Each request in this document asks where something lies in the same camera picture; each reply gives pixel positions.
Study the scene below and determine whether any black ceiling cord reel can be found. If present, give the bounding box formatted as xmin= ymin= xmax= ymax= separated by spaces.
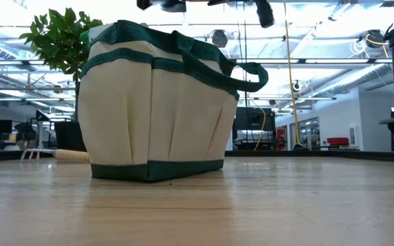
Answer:
xmin=365 ymin=29 xmax=386 ymax=49
xmin=211 ymin=29 xmax=229 ymax=49

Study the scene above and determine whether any white coiled cable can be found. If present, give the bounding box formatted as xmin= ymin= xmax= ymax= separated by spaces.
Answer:
xmin=348 ymin=38 xmax=368 ymax=59

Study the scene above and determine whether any black office equipment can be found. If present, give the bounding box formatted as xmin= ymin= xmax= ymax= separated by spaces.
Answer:
xmin=14 ymin=109 xmax=53 ymax=150

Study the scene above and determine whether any red upright equipment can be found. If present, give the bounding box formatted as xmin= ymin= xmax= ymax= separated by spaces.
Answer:
xmin=276 ymin=126 xmax=287 ymax=152

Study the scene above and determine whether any yellow cable on workstation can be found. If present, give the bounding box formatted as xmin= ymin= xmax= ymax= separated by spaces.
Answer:
xmin=253 ymin=107 xmax=267 ymax=152

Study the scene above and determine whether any black aluminium table frame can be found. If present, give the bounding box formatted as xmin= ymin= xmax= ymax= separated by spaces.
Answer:
xmin=0 ymin=149 xmax=394 ymax=163

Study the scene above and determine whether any beige green gardening bag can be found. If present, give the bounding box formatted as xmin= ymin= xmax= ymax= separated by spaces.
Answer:
xmin=77 ymin=19 xmax=270 ymax=182

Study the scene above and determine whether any long ceiling light strip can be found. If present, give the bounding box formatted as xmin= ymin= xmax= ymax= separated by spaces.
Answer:
xmin=237 ymin=96 xmax=337 ymax=101
xmin=0 ymin=98 xmax=77 ymax=102
xmin=233 ymin=58 xmax=393 ymax=65
xmin=0 ymin=60 xmax=46 ymax=66

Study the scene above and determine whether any green potted plant black pot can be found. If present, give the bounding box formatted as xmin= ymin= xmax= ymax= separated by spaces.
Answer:
xmin=18 ymin=7 xmax=104 ymax=153

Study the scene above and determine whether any green spray bottle white nozzle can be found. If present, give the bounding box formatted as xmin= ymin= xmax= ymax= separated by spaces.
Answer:
xmin=79 ymin=22 xmax=116 ymax=44

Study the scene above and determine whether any black workstation screen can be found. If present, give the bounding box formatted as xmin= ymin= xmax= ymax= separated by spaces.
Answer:
xmin=233 ymin=106 xmax=277 ymax=152

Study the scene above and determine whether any red box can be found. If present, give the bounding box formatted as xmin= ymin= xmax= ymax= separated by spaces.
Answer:
xmin=326 ymin=137 xmax=350 ymax=147

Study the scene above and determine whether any wooden handled hand rake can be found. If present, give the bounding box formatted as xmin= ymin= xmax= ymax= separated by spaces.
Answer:
xmin=20 ymin=147 xmax=91 ymax=163

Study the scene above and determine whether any yellow hanging cable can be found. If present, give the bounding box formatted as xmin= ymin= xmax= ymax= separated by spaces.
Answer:
xmin=282 ymin=0 xmax=302 ymax=148

